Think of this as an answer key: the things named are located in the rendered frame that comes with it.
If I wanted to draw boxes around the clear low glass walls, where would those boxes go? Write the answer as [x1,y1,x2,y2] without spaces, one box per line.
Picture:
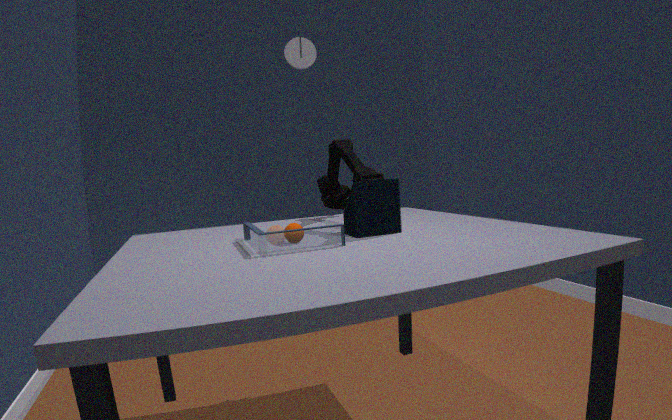
[243,224,344,256]

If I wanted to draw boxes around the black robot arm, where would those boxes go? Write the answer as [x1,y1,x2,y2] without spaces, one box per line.
[317,140,384,207]

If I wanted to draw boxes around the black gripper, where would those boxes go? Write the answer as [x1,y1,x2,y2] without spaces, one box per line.
[327,194,347,210]

